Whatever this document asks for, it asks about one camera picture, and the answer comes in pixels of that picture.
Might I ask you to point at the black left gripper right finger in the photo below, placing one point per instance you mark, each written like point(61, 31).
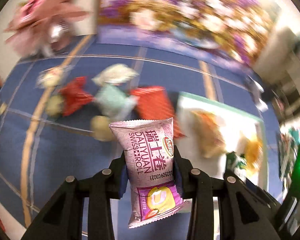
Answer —
point(245, 210)

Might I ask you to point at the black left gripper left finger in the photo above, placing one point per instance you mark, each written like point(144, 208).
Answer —
point(61, 217)

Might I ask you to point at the purple Swiss roll snack packet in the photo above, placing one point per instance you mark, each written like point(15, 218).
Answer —
point(149, 154)

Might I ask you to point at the green and white snack packet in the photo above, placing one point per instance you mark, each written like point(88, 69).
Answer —
point(114, 103)

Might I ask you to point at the red patterned snack packet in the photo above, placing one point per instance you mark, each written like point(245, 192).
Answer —
point(154, 104)

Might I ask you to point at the clear steamed cake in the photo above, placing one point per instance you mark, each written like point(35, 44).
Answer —
point(52, 77)

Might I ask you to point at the yellow translucent snack packet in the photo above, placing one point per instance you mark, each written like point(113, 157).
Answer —
point(253, 154)

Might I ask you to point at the orange yellow snack packet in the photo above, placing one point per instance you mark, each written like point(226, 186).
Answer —
point(209, 139)

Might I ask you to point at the white tray with green rim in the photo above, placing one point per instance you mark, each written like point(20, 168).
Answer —
point(235, 125)

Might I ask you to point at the blue plaid tablecloth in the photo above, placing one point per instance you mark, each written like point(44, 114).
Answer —
point(37, 153)

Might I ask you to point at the red crinkled snack packet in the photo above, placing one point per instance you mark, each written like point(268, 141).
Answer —
point(75, 97)

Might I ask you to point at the cream white snack packet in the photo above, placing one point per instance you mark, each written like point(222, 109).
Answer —
point(115, 74)

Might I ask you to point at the pink wrapped flower bouquet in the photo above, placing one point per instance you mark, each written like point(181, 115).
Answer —
point(43, 26)

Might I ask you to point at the floral still life painting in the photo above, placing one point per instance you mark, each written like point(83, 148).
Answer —
point(230, 33)

